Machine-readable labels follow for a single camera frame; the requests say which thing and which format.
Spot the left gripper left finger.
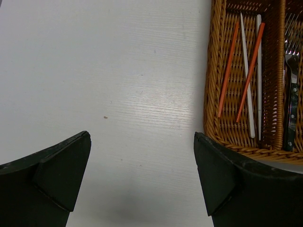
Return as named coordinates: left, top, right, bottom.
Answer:
left=0, top=131, right=91, bottom=227

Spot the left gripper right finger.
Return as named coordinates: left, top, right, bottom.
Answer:
left=194, top=132, right=303, bottom=227

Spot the white chopstick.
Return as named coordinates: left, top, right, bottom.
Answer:
left=239, top=12, right=256, bottom=139
left=256, top=14, right=263, bottom=141

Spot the orange chopstick long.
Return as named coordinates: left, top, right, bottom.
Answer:
left=236, top=22, right=265, bottom=123

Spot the dark-handled fork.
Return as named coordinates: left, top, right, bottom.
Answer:
left=284, top=13, right=302, bottom=151

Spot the wicker cutlery tray basket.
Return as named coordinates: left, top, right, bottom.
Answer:
left=204, top=0, right=303, bottom=164

